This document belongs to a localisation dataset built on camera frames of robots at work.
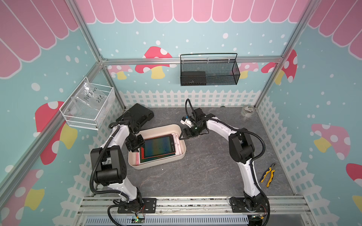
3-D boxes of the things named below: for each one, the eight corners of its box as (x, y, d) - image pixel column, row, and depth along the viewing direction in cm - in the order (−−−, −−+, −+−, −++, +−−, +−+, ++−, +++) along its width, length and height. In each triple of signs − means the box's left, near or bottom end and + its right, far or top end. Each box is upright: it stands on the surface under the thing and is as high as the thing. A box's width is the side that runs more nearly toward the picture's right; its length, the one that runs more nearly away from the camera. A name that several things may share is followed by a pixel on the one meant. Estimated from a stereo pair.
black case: (122, 121, 113) (119, 116, 108) (132, 107, 123) (129, 101, 118) (147, 127, 110) (145, 122, 104) (155, 112, 120) (154, 106, 114)
